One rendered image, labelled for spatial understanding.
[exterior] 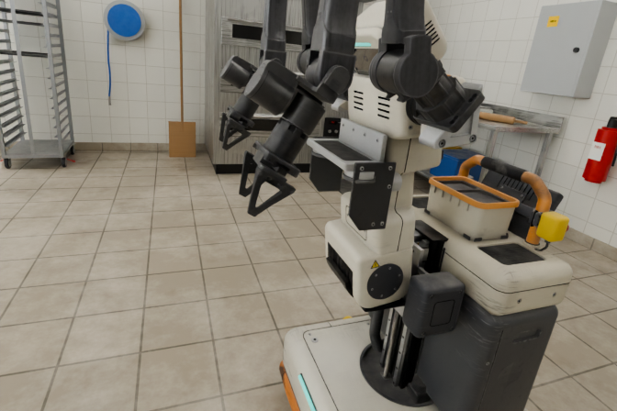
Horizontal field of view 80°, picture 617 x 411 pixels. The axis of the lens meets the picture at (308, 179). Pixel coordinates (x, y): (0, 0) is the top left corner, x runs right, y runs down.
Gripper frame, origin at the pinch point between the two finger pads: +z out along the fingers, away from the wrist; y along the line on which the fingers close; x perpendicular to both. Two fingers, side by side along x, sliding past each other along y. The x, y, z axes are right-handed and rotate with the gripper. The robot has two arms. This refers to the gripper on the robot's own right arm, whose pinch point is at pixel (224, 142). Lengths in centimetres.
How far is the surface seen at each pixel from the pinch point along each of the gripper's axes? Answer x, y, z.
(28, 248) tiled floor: -39, -139, 136
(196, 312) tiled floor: 45, -60, 90
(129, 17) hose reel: -79, -362, -13
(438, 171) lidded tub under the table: 236, -196, -53
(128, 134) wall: -25, -377, 104
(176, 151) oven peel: 29, -349, 89
